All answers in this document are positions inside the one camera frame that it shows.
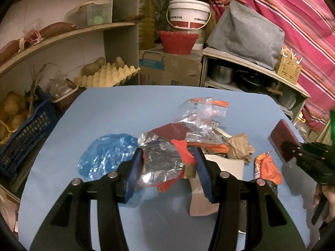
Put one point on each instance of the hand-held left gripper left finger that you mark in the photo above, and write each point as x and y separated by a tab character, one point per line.
134	172

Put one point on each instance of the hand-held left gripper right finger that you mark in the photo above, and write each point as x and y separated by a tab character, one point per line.
204	172

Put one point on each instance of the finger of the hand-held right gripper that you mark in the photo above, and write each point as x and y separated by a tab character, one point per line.
293	150

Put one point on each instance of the dark red card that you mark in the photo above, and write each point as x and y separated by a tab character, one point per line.
282	136
170	132

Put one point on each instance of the silver foil wrapper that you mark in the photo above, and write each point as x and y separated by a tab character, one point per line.
159	159

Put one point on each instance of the red plastic scrap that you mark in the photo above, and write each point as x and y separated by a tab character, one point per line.
183	151

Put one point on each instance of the person's right hand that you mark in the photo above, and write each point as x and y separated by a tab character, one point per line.
327	204

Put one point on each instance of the small tan cardboard piece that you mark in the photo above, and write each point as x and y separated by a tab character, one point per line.
189	172

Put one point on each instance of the white paper sheet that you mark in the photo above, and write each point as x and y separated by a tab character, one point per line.
227	166

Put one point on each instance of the small oil bottle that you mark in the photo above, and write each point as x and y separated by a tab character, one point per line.
301	125

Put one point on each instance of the brown cardboard piece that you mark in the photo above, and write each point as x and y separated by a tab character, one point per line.
199	201

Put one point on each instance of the orange snack wrapper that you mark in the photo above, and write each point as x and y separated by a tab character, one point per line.
269	170

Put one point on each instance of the blue plastic bag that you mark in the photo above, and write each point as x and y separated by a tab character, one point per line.
104	154

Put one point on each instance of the crumpled brown paper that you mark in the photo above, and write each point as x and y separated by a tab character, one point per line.
240	146

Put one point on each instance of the clear plastic zip bag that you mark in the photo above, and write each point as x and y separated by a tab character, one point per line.
199	115

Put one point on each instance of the yellow utensil holder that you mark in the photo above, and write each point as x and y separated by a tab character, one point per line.
288	69

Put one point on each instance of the black pan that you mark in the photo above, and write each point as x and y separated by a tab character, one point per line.
248	82

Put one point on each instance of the wooden cabinet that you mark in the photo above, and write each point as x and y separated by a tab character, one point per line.
261	70

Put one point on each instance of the steel pot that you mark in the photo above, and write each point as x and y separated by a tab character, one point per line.
222	74

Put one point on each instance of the yellow egg tray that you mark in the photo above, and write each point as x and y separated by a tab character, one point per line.
104	77

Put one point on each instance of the wicker basket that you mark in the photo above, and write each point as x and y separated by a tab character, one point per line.
65	99

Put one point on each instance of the cardboard box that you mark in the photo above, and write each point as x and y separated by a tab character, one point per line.
172	68

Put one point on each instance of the small potato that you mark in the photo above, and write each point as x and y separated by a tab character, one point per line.
119	62

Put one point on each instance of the blue plastic crate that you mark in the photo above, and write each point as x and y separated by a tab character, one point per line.
28	133

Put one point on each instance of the large potato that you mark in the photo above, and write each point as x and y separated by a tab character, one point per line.
93	66

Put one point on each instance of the wooden shelf unit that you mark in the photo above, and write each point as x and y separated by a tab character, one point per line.
120	44

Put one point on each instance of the grey cloth cover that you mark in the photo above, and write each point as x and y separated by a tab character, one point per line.
243	31

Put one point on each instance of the red plastic basket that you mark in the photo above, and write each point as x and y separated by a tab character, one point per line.
178	43

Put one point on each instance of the pink striped cloth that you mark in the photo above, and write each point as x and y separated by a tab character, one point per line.
301	18

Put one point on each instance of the pile of potatoes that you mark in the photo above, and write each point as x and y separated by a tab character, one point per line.
11	104

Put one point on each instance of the large oil bottle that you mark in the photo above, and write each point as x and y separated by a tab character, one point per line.
146	21

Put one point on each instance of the white plastic bucket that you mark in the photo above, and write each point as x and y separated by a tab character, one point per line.
188	13

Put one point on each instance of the sweet potato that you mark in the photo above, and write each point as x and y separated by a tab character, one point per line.
55	28
10	51

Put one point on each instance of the clear plastic container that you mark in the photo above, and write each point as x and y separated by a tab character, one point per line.
89	14

